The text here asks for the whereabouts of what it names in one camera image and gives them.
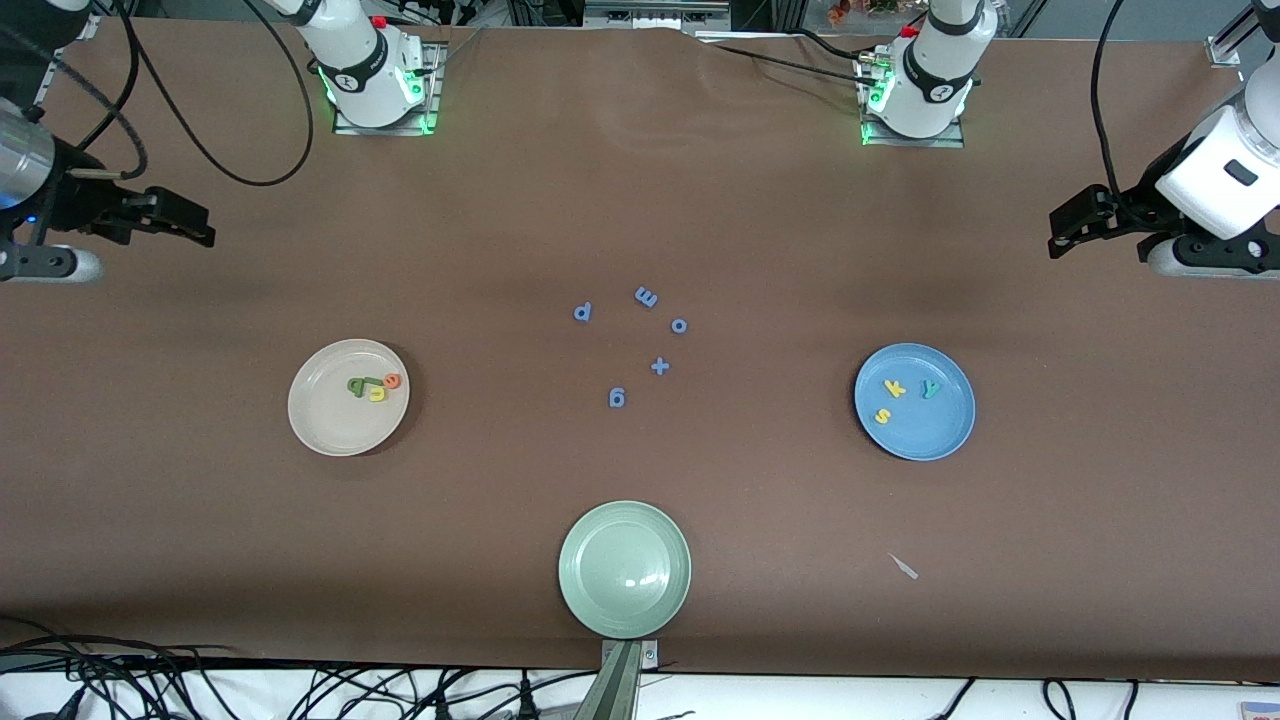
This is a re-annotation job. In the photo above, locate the blue plate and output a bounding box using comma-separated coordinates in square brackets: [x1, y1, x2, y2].
[853, 343, 977, 462]

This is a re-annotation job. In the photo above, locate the beige brown plate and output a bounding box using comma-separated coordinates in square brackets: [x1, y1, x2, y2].
[287, 339, 411, 458]

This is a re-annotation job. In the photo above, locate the brown table cover sheet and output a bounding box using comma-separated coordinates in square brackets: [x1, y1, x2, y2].
[0, 17, 1280, 686]

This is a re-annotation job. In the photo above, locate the grey metal background device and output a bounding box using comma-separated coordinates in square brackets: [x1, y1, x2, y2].
[583, 0, 733, 31]

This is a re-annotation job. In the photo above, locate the pale green plate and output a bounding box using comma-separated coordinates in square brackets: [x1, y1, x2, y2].
[558, 500, 693, 640]

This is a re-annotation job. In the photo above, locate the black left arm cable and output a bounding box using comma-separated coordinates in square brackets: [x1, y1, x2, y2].
[1090, 0, 1136, 201]

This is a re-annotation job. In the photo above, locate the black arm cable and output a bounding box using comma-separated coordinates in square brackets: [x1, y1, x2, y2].
[1090, 0, 1136, 201]
[0, 0, 316, 188]

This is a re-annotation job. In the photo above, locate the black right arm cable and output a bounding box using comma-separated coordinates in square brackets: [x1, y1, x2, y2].
[0, 0, 316, 188]

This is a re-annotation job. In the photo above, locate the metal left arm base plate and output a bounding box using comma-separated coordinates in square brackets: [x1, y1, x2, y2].
[858, 55, 966, 149]

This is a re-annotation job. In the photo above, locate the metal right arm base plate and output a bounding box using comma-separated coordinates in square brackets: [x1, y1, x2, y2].
[333, 42, 446, 137]

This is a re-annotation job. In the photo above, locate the black base supply cable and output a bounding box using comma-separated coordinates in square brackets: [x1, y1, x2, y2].
[712, 44, 873, 85]
[788, 28, 877, 63]

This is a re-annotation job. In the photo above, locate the grey metal camera bracket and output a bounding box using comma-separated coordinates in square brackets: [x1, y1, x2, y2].
[600, 640, 661, 720]

